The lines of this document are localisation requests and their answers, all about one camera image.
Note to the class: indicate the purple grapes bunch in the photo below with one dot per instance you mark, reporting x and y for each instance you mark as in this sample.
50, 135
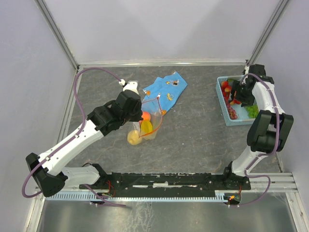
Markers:
231, 112

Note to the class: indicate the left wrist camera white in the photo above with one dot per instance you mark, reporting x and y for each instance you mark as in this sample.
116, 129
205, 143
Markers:
130, 85

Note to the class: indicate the yellow banana toy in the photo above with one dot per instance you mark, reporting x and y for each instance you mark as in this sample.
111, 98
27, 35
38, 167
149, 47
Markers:
146, 127

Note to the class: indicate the green grapes bunch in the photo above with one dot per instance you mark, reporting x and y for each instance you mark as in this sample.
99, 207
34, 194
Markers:
252, 111

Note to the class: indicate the aluminium frame rail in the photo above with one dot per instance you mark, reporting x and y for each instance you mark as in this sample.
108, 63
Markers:
165, 62

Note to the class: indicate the light blue cable duct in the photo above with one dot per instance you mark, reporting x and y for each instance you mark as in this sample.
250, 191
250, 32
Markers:
89, 196

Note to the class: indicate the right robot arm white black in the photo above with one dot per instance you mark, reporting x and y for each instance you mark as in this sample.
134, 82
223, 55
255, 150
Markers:
269, 130

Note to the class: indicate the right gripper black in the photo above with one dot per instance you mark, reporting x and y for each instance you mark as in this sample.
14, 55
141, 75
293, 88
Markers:
235, 85

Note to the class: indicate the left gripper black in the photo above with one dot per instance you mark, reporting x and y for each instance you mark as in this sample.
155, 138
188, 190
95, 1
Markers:
138, 117

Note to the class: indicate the orange peach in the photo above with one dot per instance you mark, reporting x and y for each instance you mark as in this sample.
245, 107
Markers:
146, 116

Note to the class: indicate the clear zip bag orange zipper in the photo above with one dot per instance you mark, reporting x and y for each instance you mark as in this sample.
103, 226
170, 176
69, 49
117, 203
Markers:
152, 118

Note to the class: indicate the blue cartoon print cloth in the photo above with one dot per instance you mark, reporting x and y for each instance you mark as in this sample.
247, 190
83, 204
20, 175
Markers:
168, 88

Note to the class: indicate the blue plastic basket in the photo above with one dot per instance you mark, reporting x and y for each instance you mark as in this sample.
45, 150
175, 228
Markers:
243, 118

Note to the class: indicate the yellow lemon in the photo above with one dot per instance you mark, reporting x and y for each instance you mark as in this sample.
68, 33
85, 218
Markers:
133, 137

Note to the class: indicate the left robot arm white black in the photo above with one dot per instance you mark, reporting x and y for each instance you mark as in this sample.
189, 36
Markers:
49, 169

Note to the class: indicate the red berry cluster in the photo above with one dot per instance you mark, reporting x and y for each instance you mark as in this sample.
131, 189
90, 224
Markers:
226, 90

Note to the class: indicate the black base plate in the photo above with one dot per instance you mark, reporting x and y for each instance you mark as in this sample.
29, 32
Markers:
169, 185

